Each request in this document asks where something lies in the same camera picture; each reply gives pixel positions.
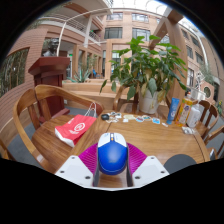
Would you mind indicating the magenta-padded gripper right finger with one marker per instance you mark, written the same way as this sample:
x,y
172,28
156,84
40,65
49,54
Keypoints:
x,y
150,170

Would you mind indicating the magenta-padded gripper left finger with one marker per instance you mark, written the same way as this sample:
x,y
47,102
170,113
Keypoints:
x,y
75,170

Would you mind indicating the blue and white computer mouse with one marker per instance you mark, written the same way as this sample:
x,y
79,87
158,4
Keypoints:
x,y
112,156

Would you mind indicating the red paper shopping bag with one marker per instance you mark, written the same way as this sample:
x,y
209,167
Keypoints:
x,y
75,130

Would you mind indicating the blue and white sticker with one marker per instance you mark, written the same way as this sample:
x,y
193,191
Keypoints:
x,y
156,120

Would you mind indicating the clear plastic wrapper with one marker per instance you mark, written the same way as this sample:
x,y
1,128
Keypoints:
x,y
187,130

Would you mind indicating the pale paper card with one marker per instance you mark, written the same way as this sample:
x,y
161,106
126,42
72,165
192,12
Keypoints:
x,y
129,117

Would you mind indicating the small black clip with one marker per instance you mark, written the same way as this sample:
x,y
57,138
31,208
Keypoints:
x,y
105,117

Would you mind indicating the blue squeeze tube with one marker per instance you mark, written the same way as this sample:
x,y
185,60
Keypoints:
x,y
173,111

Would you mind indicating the yellow liquid bottle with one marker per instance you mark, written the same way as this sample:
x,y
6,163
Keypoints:
x,y
184,111

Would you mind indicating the wooden planter box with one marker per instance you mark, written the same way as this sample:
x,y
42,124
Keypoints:
x,y
86,91

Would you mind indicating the spiky green agave plant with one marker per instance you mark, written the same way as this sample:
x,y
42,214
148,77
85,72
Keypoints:
x,y
80,77

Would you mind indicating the green plant in white pot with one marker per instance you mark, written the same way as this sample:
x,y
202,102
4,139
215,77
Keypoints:
x,y
146,66

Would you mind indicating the dark bust statue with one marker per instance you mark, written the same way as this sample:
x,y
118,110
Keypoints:
x,y
51,48

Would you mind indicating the wooden arch beam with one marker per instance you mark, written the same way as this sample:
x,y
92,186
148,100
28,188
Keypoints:
x,y
176,36

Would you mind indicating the dark red wooden pedestal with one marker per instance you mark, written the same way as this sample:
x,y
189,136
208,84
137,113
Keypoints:
x,y
50,76

